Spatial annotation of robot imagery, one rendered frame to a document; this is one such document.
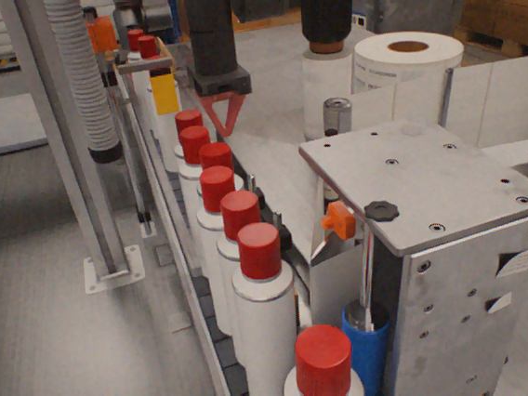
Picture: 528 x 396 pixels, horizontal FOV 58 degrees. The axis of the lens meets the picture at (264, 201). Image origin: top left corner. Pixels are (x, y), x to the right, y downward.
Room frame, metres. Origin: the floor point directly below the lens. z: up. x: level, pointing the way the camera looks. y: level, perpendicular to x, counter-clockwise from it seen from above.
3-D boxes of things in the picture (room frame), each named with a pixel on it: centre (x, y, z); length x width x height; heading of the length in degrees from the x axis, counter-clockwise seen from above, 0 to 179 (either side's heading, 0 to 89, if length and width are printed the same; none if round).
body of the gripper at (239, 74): (0.63, 0.05, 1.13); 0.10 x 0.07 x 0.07; 17
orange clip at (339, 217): (0.30, -0.06, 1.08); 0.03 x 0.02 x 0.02; 17
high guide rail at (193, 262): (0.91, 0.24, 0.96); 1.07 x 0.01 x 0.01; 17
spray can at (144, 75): (0.92, 0.19, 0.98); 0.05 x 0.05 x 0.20
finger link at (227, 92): (0.64, 0.05, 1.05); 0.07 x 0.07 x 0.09; 17
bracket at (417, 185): (0.27, -0.10, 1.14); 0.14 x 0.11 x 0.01; 17
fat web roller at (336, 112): (0.57, -0.11, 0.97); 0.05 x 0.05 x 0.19
